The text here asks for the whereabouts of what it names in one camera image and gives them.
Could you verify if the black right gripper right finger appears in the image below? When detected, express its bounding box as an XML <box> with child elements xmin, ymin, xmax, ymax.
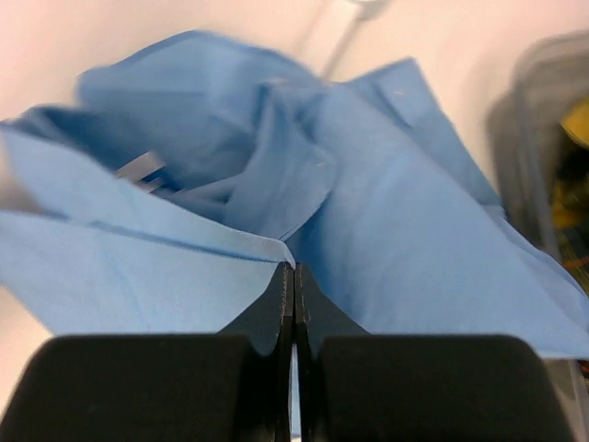
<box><xmin>294</xmin><ymin>266</ymin><xmax>588</xmax><ymax>441</ymax></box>

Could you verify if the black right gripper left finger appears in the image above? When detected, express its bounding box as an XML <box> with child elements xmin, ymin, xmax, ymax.
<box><xmin>1</xmin><ymin>263</ymin><xmax>294</xmax><ymax>441</ymax></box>

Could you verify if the light blue shirt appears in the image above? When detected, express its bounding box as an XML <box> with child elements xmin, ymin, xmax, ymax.
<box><xmin>1</xmin><ymin>31</ymin><xmax>588</xmax><ymax>359</ymax></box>

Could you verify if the yellow plaid shirt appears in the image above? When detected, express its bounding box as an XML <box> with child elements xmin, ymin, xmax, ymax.
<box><xmin>551</xmin><ymin>99</ymin><xmax>588</xmax><ymax>290</ymax></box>

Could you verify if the clear plastic bin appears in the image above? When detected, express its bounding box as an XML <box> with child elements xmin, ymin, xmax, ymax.
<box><xmin>487</xmin><ymin>31</ymin><xmax>589</xmax><ymax>259</ymax></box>

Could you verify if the white and metal clothes rack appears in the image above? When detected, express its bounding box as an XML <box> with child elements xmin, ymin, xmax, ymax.
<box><xmin>299</xmin><ymin>1</ymin><xmax>390</xmax><ymax>79</ymax></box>

